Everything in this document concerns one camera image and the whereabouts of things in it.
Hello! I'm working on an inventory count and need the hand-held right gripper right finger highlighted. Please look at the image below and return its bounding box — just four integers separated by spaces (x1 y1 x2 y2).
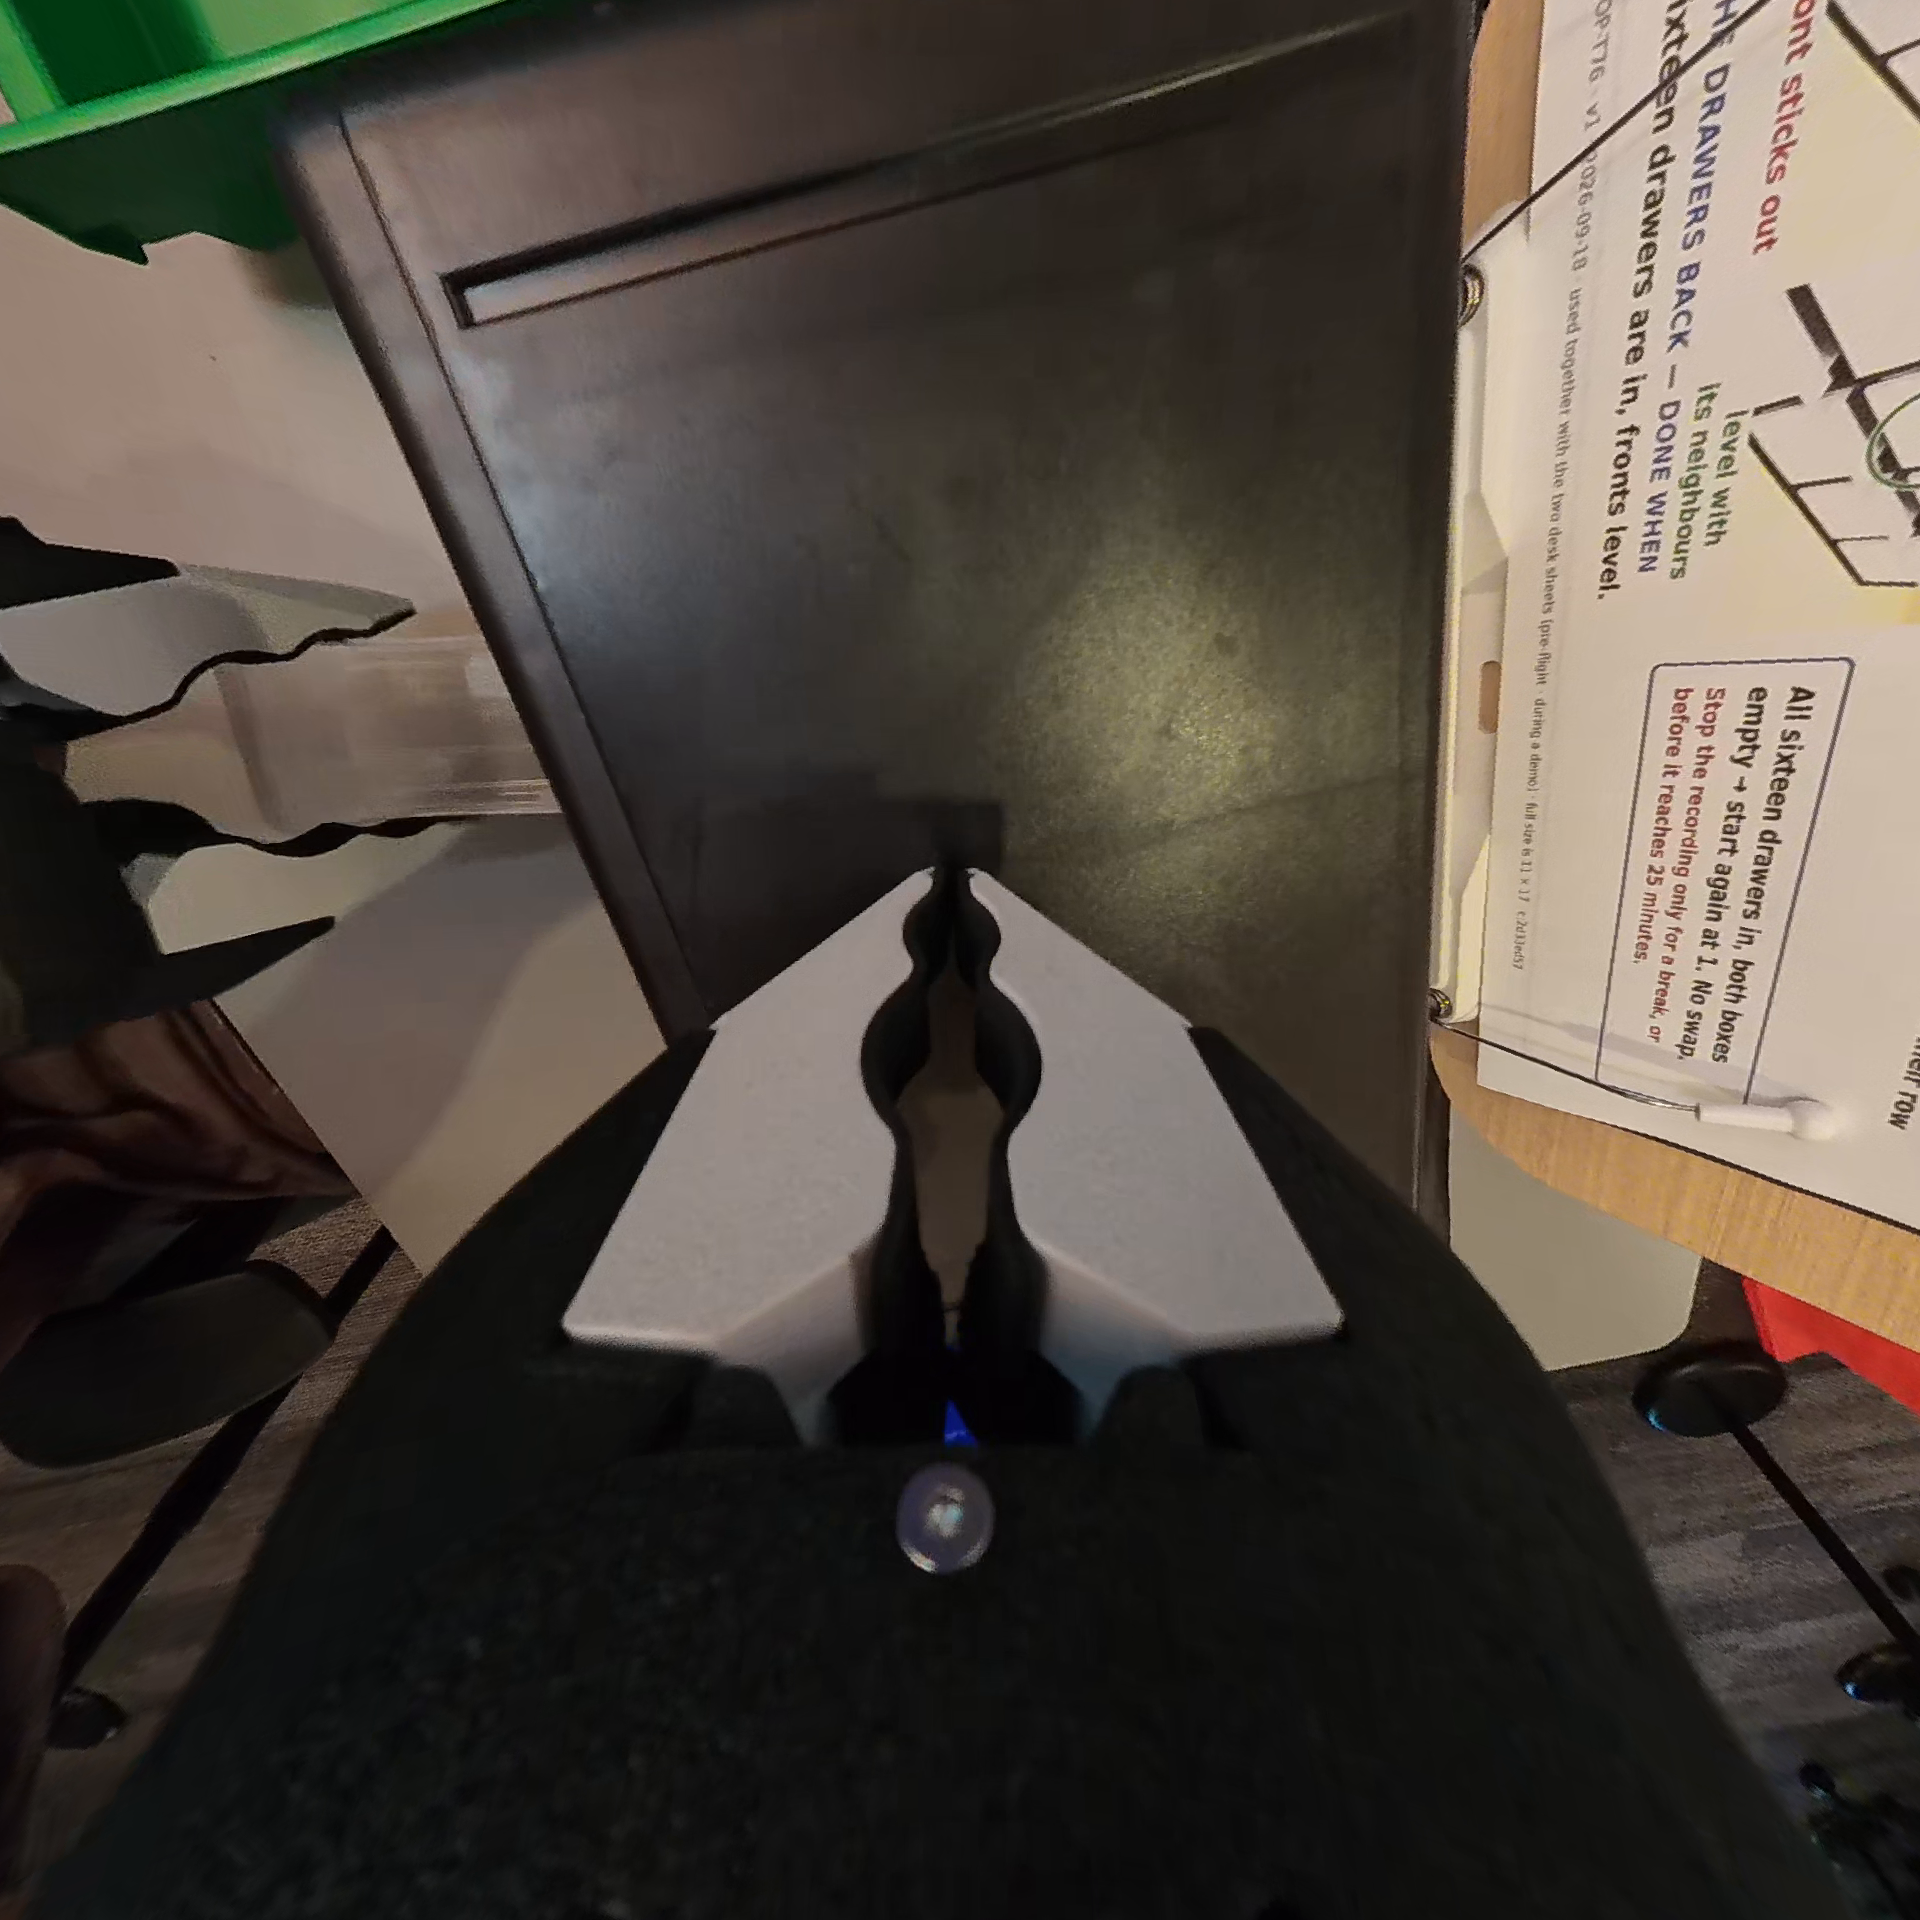
954 865 1342 1449

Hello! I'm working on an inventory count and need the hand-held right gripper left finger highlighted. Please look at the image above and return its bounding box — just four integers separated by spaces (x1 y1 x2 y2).
561 865 954 1445

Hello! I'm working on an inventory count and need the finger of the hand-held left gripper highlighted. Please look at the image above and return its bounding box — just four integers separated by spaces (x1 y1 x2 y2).
73 801 497 965
0 575 418 739

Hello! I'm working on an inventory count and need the clear plastic drawer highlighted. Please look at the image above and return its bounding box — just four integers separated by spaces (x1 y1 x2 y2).
209 630 559 846

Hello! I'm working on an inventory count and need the green plastic bin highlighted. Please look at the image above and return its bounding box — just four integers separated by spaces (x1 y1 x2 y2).
0 0 503 269

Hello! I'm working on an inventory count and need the black drawer cabinet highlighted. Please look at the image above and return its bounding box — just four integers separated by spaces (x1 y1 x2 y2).
270 0 1480 1247

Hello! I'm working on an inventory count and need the person's brown clothing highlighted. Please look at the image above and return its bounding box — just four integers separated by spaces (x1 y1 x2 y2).
0 995 353 1351

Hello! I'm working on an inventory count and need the white table leg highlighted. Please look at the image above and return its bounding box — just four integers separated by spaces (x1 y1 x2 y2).
1445 1116 1704 1369

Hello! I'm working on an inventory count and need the light wooden table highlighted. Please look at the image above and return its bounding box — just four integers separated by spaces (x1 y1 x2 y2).
1428 0 1920 1351

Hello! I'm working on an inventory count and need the red box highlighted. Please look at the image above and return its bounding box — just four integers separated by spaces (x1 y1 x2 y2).
1746 1272 1920 1416

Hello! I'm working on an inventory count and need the printed instruction sheet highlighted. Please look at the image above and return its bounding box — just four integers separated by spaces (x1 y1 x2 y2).
1475 0 1920 1232

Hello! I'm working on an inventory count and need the black frame bar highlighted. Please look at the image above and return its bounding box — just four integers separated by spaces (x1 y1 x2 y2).
1634 1344 1920 1630
60 1221 403 1749

